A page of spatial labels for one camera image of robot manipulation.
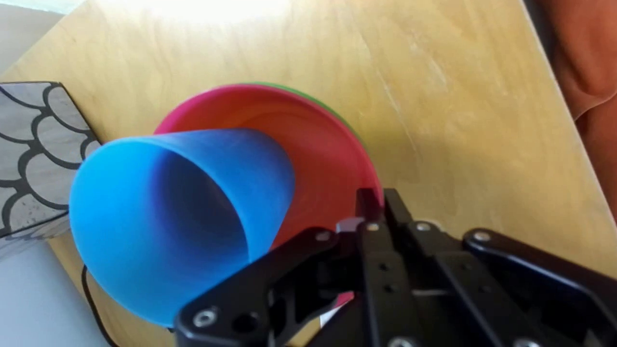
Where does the wooden dresser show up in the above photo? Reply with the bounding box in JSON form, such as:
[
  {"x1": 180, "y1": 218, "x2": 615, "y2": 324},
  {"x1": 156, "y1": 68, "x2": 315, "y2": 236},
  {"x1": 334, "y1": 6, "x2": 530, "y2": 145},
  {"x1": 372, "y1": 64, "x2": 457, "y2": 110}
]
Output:
[{"x1": 0, "y1": 0, "x2": 617, "y2": 347}]

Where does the black adapter cord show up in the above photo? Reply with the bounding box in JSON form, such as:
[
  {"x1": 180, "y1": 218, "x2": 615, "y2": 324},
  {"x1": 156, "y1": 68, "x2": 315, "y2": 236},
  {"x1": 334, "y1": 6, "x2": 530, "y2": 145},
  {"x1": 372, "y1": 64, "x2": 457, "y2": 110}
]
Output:
[{"x1": 79, "y1": 263, "x2": 122, "y2": 347}]

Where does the red plastic bowl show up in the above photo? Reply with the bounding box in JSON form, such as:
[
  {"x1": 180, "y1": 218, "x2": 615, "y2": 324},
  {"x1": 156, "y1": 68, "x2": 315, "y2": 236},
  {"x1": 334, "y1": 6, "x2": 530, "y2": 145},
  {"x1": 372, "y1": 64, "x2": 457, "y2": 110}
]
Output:
[{"x1": 153, "y1": 83, "x2": 386, "y2": 253}]

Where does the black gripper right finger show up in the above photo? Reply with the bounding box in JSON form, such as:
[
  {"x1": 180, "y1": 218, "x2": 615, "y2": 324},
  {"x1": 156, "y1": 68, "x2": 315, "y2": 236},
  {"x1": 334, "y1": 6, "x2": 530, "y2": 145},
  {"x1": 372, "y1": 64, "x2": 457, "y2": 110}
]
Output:
[{"x1": 382, "y1": 187, "x2": 617, "y2": 347}]

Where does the green plastic bowl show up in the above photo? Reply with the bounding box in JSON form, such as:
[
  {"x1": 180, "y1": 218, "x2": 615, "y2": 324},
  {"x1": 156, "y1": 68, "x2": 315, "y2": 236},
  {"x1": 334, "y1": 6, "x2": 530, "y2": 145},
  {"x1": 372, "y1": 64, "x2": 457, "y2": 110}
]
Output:
[{"x1": 257, "y1": 81, "x2": 363, "y2": 141}]

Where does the scale pattern tissue box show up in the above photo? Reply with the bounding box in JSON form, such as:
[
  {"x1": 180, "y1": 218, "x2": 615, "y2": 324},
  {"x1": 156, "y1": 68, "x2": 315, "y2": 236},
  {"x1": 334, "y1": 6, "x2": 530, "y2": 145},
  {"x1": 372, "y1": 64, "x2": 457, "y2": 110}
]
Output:
[{"x1": 0, "y1": 79, "x2": 104, "y2": 241}]

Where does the blue plastic cup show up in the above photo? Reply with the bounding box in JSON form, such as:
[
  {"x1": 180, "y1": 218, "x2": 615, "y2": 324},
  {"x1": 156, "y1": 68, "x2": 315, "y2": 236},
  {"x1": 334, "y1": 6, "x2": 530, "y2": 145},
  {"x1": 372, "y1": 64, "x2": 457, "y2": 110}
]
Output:
[{"x1": 68, "y1": 128, "x2": 297, "y2": 328}]

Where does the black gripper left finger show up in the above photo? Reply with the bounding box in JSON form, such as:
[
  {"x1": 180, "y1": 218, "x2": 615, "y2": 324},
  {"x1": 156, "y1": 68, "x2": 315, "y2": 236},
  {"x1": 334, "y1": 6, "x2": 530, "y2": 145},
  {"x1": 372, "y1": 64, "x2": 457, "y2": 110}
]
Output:
[{"x1": 174, "y1": 187, "x2": 395, "y2": 347}]

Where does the orange cloth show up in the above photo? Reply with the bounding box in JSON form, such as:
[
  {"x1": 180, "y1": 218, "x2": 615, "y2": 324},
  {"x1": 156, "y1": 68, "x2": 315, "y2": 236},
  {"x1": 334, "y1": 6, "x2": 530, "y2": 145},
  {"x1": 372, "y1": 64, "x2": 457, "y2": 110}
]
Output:
[{"x1": 536, "y1": 0, "x2": 617, "y2": 220}]

